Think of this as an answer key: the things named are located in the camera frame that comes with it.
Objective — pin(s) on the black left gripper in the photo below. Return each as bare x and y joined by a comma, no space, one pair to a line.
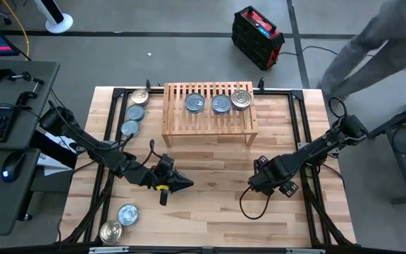
164,178

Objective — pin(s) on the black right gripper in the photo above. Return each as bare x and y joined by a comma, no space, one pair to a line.
270,174

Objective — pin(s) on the wooden slatted shelf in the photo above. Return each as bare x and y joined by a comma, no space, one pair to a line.
206,133

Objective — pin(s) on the silver lidded tin can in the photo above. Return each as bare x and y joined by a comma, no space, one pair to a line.
221,104
195,102
128,214
130,128
135,113

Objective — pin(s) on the gold lidded tin can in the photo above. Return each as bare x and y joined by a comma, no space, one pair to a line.
140,96
241,99
111,232

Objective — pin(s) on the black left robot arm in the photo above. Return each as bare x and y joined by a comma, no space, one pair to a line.
132,173

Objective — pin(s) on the yellow tag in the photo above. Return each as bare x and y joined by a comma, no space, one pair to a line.
161,187

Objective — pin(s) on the silver mounting plate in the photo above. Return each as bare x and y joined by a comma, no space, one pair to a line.
301,145

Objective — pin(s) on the black table clamp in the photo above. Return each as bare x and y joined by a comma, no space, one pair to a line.
148,84
260,83

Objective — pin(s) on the white printed paper sheet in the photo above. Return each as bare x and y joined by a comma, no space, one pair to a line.
60,139

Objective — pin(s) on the black box beside desk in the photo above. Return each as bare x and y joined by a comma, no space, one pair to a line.
53,151

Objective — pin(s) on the red and black equipment case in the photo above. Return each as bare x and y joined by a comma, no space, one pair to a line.
256,39

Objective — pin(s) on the black computer mouse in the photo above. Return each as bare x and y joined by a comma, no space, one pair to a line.
12,166

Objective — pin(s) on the grey desk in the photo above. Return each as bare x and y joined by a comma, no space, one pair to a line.
49,68

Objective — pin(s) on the black desk clamp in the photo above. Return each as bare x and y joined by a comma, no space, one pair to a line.
26,95
4,75

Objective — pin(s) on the person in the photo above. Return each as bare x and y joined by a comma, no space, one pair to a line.
382,35

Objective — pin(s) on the silver metal bracket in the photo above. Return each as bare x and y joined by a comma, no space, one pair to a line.
305,251
108,250

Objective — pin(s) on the white pedestal stand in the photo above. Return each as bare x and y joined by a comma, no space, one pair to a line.
60,24

